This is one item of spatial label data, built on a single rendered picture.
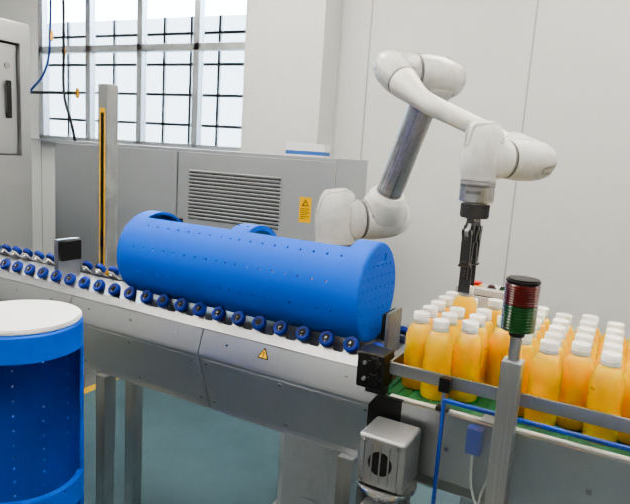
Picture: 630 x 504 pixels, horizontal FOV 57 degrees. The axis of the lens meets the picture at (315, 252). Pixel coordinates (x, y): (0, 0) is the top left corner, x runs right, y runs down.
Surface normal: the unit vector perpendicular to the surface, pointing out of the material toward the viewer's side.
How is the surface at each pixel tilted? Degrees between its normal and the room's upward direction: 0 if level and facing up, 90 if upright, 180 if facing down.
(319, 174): 90
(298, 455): 90
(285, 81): 90
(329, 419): 110
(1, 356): 90
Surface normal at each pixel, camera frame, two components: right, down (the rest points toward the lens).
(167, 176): -0.42, 0.12
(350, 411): -0.49, 0.43
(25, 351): 0.50, 0.18
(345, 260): -0.31, -0.59
